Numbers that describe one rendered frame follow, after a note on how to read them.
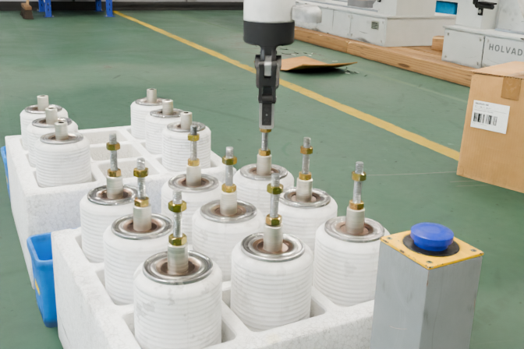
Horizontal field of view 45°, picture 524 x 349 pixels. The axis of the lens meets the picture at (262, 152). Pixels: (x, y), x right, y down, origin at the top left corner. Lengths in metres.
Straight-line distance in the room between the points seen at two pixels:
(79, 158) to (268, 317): 0.55
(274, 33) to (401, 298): 0.43
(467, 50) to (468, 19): 0.19
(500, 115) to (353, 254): 1.08
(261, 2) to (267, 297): 0.41
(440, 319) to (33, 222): 0.74
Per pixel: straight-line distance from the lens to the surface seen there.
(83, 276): 0.85
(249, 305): 0.73
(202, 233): 0.81
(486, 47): 3.29
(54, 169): 1.16
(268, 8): 0.90
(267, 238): 0.73
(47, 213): 1.15
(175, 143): 1.21
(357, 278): 0.78
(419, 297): 0.61
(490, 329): 1.14
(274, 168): 1.00
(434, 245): 0.61
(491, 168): 1.83
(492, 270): 1.34
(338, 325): 0.75
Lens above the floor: 0.57
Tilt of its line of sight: 17 degrees down
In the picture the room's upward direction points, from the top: 2 degrees clockwise
